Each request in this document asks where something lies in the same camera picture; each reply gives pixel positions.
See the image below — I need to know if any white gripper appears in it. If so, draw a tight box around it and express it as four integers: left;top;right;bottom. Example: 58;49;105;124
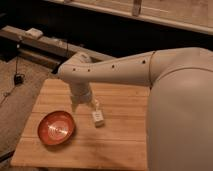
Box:
69;83;97;112

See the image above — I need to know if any black cable with plug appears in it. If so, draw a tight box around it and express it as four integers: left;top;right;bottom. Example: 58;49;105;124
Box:
0;35;25;105

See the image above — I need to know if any wooden post on ledge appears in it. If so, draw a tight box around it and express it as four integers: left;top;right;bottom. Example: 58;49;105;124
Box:
132;0;142;16

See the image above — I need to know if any long wooden beam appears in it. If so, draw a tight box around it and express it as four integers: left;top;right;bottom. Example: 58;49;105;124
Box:
0;25;113;61

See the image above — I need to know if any small white block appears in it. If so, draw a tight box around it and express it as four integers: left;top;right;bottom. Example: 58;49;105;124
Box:
25;28;43;39

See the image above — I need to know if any wooden board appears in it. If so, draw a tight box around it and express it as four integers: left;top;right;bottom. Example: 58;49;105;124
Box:
11;79;149;171

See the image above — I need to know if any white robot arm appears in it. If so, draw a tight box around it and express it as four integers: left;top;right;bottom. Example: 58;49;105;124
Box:
58;47;213;171

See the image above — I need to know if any orange ceramic bowl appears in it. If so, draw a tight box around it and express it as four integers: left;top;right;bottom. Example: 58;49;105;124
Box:
37;111;75;146

